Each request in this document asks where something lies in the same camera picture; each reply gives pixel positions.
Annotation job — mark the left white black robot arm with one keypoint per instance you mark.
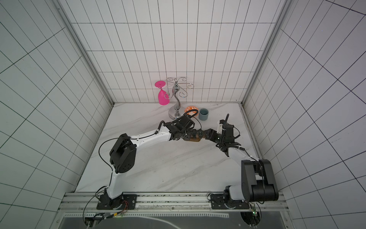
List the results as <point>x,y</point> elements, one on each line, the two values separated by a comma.
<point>124,151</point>

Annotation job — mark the silver metal glass rack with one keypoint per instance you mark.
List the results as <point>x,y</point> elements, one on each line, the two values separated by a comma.
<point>178,90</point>

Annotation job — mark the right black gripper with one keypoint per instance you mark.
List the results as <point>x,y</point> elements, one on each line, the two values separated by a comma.
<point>211,134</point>

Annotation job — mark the brown wooden watch stand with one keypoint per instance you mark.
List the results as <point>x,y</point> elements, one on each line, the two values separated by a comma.
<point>192,138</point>

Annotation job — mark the orange patterned small bowl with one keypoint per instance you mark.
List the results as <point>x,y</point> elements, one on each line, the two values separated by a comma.
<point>191,110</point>

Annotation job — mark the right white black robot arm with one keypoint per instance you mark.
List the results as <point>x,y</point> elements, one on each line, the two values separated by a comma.
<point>257,177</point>

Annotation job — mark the grey-green ceramic cup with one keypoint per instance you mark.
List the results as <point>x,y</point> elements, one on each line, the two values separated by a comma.
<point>203,114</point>

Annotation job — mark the pink plastic wine glass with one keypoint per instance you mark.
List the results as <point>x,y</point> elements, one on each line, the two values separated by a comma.
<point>163,98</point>

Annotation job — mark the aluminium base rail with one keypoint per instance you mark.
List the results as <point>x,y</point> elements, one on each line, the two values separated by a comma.
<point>140,202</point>

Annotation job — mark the black wrist watch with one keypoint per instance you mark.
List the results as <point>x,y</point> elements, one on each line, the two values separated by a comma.
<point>200,134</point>
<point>195,134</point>

